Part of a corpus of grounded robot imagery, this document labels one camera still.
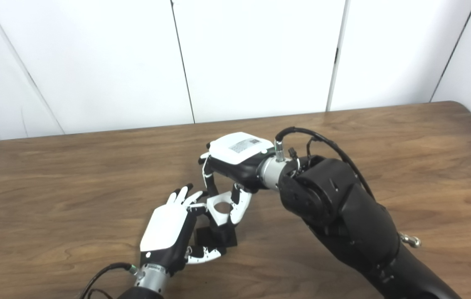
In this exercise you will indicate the white and black right hand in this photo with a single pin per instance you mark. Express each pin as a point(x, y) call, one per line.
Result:
point(239, 153)

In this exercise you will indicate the white square piece with hole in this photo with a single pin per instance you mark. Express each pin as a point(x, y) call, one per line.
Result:
point(218, 218)

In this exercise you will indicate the white and black left hand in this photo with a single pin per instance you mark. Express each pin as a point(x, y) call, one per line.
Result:
point(166, 228)

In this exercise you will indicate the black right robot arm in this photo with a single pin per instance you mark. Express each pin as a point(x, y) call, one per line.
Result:
point(343, 216)

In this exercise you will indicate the black peg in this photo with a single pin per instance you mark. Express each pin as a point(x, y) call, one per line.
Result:
point(214, 238)

